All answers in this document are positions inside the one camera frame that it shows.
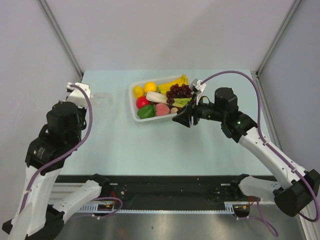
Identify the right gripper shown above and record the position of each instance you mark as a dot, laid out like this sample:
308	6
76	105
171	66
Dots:
184	116

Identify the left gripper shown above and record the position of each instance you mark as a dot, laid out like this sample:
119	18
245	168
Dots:
83	103

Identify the white green celery stalk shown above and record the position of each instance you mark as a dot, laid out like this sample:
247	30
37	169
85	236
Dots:
157	97

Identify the purple grape bunch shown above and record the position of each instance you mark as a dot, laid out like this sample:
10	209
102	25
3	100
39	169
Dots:
178	94

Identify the clear zip top bag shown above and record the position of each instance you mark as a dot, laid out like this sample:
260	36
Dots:
101	98

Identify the pink peach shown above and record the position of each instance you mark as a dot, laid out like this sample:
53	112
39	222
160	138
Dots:
161	109

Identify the yellow banana bunch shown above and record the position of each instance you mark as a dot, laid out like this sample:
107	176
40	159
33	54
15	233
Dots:
166	87

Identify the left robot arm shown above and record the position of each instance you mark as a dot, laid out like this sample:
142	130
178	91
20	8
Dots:
68	126

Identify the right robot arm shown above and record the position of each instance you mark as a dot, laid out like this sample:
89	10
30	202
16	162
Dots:
294	187

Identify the beige garlic bulb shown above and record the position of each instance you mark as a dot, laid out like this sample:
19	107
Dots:
173	110

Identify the green bell pepper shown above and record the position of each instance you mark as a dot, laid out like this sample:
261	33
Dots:
147	111

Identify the yellow orange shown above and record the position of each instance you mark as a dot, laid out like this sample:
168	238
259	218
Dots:
150	87

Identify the red tomato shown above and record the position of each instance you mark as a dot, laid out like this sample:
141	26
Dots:
141	102

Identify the yellow lemon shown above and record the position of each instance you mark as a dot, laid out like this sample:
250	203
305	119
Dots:
138	92

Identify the white plastic basket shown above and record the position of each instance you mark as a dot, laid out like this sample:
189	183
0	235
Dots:
132	98

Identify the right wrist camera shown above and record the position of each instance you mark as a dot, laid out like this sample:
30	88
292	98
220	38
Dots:
198	88

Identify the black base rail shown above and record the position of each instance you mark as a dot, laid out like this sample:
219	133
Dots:
167	193

